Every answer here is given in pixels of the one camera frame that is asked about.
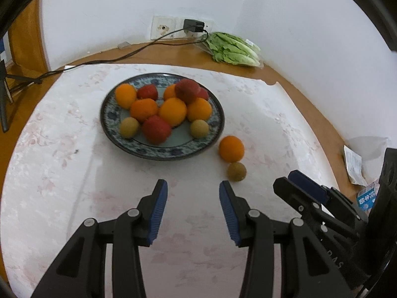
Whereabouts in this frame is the bagged green lettuce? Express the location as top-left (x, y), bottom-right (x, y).
top-left (200, 32), bottom-right (264, 68)

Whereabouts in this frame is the blue white patterned plate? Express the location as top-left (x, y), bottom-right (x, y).
top-left (99, 73), bottom-right (225, 161)

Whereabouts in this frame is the white wall outlet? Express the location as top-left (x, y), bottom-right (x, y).
top-left (174, 18), bottom-right (214, 40)

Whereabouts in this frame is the large front orange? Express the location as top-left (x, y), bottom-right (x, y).
top-left (163, 84), bottom-right (176, 101)

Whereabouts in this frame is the pink floral tablecloth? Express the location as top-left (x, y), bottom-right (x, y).
top-left (0, 63), bottom-right (339, 298)

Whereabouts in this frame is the black power adapter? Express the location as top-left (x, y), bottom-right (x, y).
top-left (183, 19), bottom-right (205, 33)

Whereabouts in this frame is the blue white packet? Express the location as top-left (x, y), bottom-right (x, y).
top-left (357, 183), bottom-right (379, 215)

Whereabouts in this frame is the small grey block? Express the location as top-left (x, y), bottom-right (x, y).
top-left (118, 41), bottom-right (130, 50)

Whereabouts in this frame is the black tripod stand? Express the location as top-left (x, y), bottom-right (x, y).
top-left (0, 59), bottom-right (42, 133)

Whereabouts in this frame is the black power cable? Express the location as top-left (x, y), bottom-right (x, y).
top-left (5, 28), bottom-right (209, 85)

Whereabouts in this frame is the red apple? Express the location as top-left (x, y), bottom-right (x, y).
top-left (142, 115), bottom-right (172, 145)
top-left (137, 84), bottom-right (158, 101)
top-left (174, 79), bottom-right (200, 104)
top-left (197, 87), bottom-right (209, 100)

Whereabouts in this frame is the white wall socket plate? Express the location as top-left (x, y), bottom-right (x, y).
top-left (150, 15), bottom-right (176, 40)

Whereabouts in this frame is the brown kiwi back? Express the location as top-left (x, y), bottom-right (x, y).
top-left (227, 162), bottom-right (247, 182)

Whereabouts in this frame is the white paper packet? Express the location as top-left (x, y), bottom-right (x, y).
top-left (343, 145), bottom-right (367, 187)

